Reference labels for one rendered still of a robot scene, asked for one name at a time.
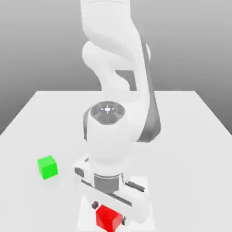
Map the small red cube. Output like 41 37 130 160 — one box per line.
95 204 124 232

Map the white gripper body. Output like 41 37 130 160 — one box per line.
80 179 152 224

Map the small green cube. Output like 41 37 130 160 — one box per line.
37 155 58 180

